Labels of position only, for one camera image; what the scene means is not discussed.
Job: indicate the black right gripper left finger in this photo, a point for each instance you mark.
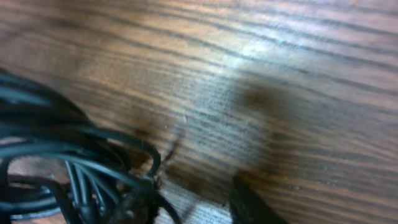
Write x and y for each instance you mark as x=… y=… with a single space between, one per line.
x=136 y=207

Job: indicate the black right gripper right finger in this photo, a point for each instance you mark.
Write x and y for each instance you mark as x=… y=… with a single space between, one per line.
x=247 y=207

